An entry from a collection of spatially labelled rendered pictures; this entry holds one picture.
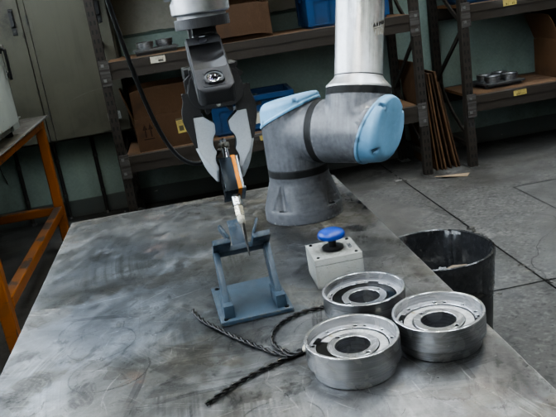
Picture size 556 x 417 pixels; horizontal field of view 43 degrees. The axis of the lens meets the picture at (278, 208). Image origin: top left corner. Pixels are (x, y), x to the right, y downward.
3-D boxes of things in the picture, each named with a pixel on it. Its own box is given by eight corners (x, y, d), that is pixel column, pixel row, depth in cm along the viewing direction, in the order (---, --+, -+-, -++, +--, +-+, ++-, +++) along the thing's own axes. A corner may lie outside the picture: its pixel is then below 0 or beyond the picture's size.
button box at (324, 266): (366, 280, 101) (362, 248, 100) (318, 289, 100) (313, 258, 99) (352, 261, 109) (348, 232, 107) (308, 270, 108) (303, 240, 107)
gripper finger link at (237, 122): (256, 164, 99) (238, 101, 97) (264, 172, 94) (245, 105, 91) (236, 170, 99) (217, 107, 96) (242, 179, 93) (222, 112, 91)
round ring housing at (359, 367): (413, 348, 81) (409, 316, 79) (387, 399, 72) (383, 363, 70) (328, 341, 85) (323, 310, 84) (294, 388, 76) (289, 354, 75)
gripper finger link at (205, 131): (216, 174, 99) (212, 107, 96) (222, 183, 93) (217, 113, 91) (194, 175, 98) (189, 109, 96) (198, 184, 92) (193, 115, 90)
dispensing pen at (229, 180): (239, 254, 88) (211, 134, 93) (238, 262, 92) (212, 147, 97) (256, 250, 88) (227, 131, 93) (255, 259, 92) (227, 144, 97)
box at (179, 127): (213, 140, 424) (202, 78, 413) (132, 155, 415) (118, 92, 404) (204, 130, 462) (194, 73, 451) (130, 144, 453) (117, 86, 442)
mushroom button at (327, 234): (351, 262, 102) (347, 230, 100) (323, 268, 101) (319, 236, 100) (344, 254, 105) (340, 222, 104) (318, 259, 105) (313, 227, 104)
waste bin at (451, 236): (524, 390, 207) (516, 256, 195) (414, 414, 203) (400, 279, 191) (475, 339, 239) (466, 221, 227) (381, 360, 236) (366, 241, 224)
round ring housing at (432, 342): (491, 322, 84) (489, 290, 82) (482, 368, 74) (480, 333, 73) (404, 319, 88) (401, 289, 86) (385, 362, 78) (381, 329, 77)
